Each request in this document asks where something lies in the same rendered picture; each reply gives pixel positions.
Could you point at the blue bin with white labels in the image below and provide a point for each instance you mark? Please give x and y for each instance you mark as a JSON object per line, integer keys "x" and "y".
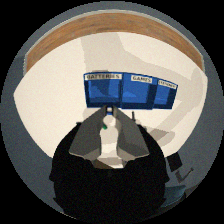
{"x": 128, "y": 91}

